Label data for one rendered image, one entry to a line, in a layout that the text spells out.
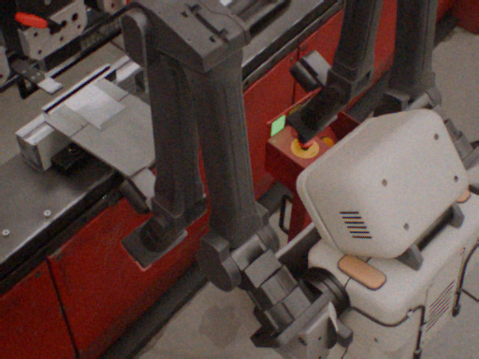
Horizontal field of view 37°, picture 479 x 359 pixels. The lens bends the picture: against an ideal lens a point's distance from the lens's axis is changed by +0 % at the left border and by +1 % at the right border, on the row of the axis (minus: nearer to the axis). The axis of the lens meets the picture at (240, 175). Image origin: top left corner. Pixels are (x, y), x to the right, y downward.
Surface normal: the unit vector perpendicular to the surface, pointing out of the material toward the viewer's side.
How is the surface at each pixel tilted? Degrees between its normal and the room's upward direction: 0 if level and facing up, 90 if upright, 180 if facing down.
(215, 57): 81
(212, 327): 0
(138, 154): 0
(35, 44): 90
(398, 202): 48
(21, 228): 0
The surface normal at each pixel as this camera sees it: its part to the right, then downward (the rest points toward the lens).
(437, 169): 0.55, -0.04
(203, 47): 0.18, -0.52
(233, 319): 0.02, -0.65
